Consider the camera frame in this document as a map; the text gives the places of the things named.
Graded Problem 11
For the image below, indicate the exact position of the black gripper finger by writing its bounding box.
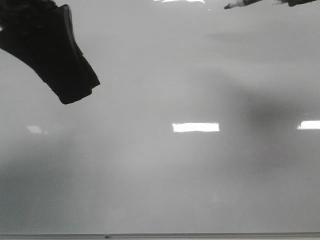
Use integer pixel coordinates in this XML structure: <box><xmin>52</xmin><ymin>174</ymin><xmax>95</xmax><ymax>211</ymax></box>
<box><xmin>0</xmin><ymin>0</ymin><xmax>100</xmax><ymax>105</ymax></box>
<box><xmin>287</xmin><ymin>0</ymin><xmax>316</xmax><ymax>7</ymax></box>

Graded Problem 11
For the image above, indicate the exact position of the white whiteboard with aluminium frame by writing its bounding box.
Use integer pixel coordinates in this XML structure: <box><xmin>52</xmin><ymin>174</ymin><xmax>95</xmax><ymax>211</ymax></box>
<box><xmin>0</xmin><ymin>0</ymin><xmax>320</xmax><ymax>234</ymax></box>

